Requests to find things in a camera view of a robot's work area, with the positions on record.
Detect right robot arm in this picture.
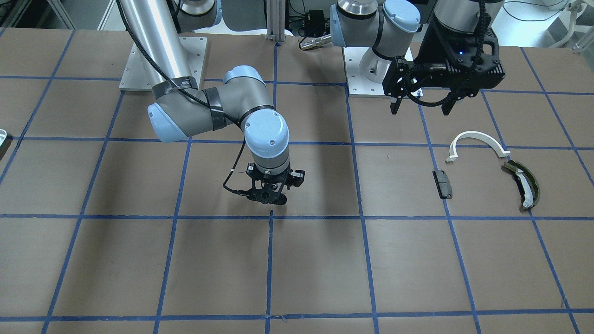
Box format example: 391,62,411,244
116,0,305,205

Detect small black brake pad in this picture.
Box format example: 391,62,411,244
432,170,453,199

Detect white curved plastic bracket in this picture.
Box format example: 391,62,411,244
445,131,511,162

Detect silver ribbed metal tray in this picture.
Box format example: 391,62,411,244
0,129,9,152

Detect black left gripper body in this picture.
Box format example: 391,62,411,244
383,23,505,97

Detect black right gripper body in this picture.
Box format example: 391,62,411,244
246,163,305,206

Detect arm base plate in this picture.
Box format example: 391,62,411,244
343,47,391,98
119,37,208,92

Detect green curved brake shoe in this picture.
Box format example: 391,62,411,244
502,160,541,211

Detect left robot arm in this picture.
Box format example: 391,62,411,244
299,0,505,116

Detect aluminium frame post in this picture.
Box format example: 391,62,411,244
265,0,286,44

